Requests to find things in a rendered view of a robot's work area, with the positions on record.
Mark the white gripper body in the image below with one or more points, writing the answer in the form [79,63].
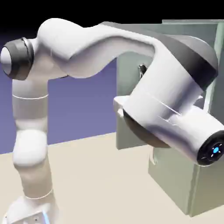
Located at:
[120,103]

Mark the pale green large cabinet door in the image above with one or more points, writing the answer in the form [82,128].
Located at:
[127,78]

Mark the pale green cabinet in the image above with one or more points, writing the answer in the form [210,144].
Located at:
[206,189]

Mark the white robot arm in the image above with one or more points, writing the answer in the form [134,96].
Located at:
[98,47]

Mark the pale green small cabinet door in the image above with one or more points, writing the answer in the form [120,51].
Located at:
[173,178]

